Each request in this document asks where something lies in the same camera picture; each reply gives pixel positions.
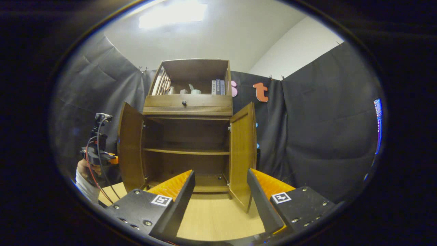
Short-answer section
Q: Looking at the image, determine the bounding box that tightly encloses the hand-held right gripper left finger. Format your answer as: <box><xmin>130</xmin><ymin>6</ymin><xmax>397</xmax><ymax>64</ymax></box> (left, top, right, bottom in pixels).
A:
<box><xmin>103</xmin><ymin>170</ymin><xmax>196</xmax><ymax>240</ymax></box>

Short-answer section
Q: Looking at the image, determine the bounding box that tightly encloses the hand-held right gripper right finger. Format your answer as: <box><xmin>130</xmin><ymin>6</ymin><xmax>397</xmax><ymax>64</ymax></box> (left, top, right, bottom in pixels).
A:
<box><xmin>247</xmin><ymin>168</ymin><xmax>339</xmax><ymax>237</ymax></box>

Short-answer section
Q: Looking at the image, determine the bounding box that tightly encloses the wooden cabinet door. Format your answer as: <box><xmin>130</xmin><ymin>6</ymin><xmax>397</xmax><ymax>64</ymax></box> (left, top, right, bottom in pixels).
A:
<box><xmin>117</xmin><ymin>102</ymin><xmax>147</xmax><ymax>193</ymax></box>
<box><xmin>228</xmin><ymin>102</ymin><xmax>257</xmax><ymax>213</ymax></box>

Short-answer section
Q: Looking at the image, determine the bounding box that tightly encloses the wooden double-door shoe cabinet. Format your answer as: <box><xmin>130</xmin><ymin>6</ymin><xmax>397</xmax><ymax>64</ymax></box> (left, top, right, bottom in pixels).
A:
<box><xmin>141</xmin><ymin>59</ymin><xmax>234</xmax><ymax>200</ymax></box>

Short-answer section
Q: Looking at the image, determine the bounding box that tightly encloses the wooden drawer with black knob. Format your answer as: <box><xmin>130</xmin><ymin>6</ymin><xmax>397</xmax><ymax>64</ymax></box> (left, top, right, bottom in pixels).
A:
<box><xmin>143</xmin><ymin>95</ymin><xmax>233</xmax><ymax>117</ymax></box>

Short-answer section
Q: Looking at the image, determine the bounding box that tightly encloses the red cable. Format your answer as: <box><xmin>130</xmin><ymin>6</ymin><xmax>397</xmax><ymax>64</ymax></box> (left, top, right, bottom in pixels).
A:
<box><xmin>85</xmin><ymin>136</ymin><xmax>115</xmax><ymax>205</ymax></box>

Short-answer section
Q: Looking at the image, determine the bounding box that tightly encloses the black cable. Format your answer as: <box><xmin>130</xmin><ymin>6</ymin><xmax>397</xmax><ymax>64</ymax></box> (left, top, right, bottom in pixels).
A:
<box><xmin>96</xmin><ymin>118</ymin><xmax>121</xmax><ymax>200</ymax></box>

